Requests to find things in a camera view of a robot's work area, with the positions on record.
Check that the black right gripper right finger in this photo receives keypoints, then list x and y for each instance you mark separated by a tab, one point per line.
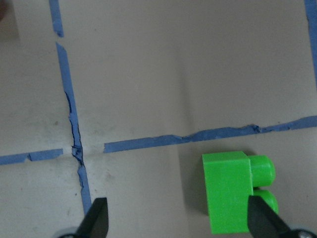
262	221

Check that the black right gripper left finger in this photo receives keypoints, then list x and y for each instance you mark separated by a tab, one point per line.
96	222

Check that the green toy block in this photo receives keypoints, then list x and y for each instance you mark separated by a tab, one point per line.
230	178

